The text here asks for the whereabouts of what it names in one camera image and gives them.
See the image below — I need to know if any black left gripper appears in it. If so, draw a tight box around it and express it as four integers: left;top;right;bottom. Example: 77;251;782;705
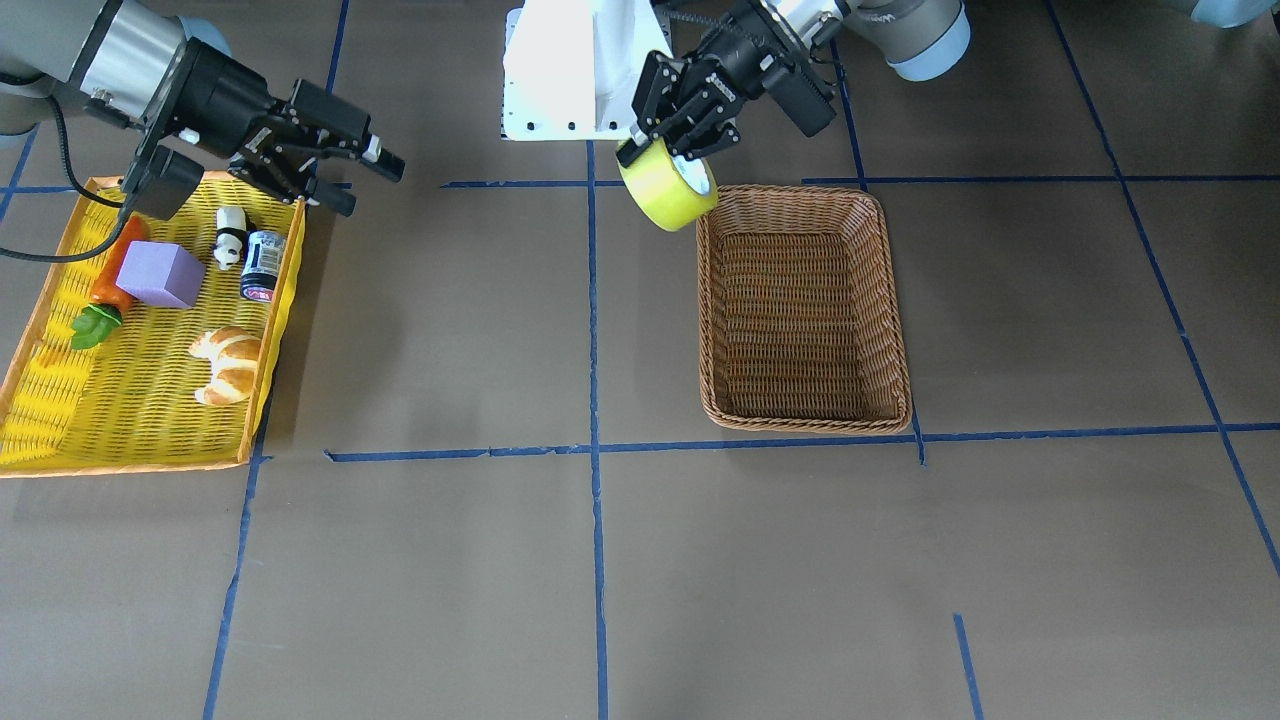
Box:
616;1;813;196

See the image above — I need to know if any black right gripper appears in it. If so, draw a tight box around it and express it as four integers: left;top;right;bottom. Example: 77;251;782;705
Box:
150;40;404;217

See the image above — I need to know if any yellow tape roll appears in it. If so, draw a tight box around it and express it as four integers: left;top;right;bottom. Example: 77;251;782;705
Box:
620;140;719;232

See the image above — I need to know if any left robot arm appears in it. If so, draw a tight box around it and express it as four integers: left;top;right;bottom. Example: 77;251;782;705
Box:
616;1;972;174

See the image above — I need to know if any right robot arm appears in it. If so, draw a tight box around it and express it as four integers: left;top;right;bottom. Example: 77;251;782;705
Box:
3;1;404;220

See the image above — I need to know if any brown wicker basket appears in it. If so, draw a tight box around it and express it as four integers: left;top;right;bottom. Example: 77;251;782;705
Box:
696;184;913;436

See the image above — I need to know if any yellow plastic basket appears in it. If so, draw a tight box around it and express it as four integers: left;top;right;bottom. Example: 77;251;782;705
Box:
1;172;306;477

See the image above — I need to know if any black white marker bottle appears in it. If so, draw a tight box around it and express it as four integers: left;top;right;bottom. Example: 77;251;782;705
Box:
239;229;285;304

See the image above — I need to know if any white mounting pillar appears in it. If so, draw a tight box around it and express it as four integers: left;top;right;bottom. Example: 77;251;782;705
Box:
500;1;671;142

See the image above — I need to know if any toy panda figure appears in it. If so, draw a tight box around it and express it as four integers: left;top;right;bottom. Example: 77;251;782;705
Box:
212;205;250;272

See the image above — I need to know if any purple toy block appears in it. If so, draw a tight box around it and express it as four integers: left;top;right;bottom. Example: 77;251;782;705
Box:
115;240;206;309

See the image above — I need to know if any toy bread croissant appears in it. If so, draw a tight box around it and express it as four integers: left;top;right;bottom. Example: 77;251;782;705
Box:
188;325;262;407

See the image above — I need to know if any orange toy carrot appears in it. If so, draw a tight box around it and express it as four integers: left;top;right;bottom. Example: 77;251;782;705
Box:
69;214;148;351

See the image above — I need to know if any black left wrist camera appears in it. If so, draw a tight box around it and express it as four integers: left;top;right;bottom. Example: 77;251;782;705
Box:
763;60;835;137

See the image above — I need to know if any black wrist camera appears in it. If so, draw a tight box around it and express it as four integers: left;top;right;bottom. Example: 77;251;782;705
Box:
120;145;205;222
763;60;835;137

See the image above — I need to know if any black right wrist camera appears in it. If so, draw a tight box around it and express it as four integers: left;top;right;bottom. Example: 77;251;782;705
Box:
120;145;205;222

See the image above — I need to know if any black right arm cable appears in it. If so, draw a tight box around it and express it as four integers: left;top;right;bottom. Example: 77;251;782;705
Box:
0;70;141;265

